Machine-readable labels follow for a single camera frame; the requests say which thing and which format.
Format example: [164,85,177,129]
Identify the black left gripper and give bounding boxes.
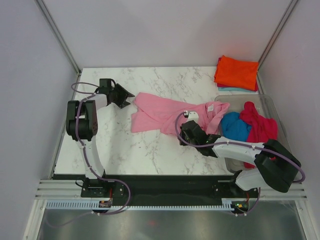
[109,84,135,109]

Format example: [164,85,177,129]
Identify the pink t shirt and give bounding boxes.
[131,92,230,135]

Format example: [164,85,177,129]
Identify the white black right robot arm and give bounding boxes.
[175,120,306,197]

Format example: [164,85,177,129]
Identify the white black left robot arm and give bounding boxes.
[65,78,135,199]

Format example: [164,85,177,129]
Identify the blue crumpled t shirt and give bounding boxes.
[220,112,252,142]

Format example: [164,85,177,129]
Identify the teal folded t shirt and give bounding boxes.
[218,87,250,92]

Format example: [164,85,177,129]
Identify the crimson crumpled t shirt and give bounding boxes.
[239,101,279,169]

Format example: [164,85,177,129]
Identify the orange folded t shirt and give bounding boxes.
[213,55,260,92]

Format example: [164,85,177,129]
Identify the clear plastic bin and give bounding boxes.
[214,94,296,174]

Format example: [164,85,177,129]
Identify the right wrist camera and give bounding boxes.
[183,110,199,124]

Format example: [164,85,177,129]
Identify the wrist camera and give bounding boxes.
[99,78,116,89]
[183,110,199,124]

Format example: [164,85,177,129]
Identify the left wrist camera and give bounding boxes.
[99,78,116,89]

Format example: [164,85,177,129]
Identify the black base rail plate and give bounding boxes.
[53,174,259,205]

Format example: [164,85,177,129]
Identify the white slotted cable duct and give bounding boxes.
[45,198,246,211]

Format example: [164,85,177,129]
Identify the left aluminium frame post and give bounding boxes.
[34,0,82,76]

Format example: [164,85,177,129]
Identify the aluminium frame post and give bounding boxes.
[34,0,82,76]
[257,0,300,72]

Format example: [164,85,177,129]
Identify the aluminium front frame rail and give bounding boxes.
[35,179,308,201]

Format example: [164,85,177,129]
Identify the right aluminium frame post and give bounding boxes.
[257,0,300,72]

